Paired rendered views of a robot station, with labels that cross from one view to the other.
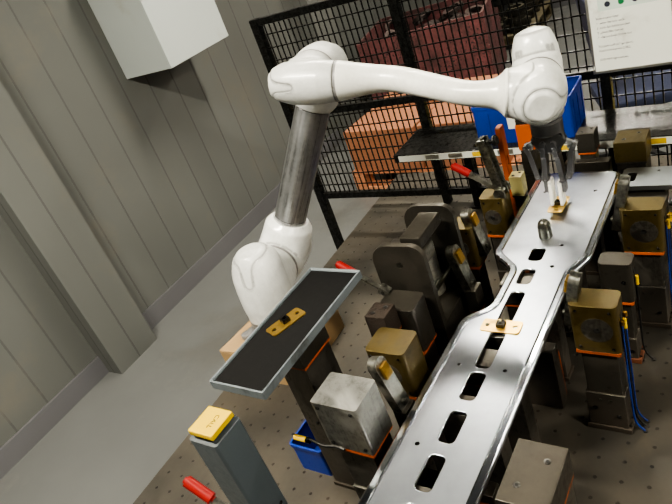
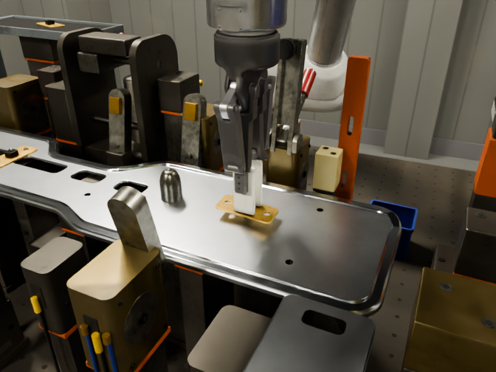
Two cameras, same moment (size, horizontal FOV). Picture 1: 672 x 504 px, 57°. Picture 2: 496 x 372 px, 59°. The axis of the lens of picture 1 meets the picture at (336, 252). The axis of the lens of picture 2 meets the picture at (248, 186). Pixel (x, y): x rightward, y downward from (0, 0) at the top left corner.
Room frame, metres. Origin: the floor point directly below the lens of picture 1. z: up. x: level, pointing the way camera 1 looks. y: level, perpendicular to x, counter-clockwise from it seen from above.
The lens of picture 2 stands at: (1.19, -1.07, 1.34)
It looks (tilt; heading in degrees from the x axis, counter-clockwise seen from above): 29 degrees down; 73
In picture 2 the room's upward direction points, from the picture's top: straight up
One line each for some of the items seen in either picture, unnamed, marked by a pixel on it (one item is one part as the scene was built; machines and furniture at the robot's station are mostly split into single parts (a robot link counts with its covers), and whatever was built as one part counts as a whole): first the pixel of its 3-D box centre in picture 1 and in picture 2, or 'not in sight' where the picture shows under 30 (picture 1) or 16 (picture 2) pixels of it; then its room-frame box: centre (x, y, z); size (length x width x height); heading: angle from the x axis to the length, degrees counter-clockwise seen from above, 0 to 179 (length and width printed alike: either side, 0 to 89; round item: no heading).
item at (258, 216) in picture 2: (558, 202); (246, 206); (1.34, -0.58, 1.02); 0.08 x 0.04 x 0.01; 138
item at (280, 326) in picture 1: (285, 320); (49, 23); (1.06, 0.15, 1.17); 0.08 x 0.04 x 0.01; 118
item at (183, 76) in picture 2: not in sight; (186, 174); (1.30, -0.25, 0.91); 0.07 x 0.05 x 0.42; 48
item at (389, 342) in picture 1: (409, 406); (39, 159); (0.99, -0.03, 0.89); 0.12 x 0.08 x 0.38; 48
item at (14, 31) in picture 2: (290, 325); (44, 27); (1.05, 0.14, 1.16); 0.37 x 0.14 x 0.02; 138
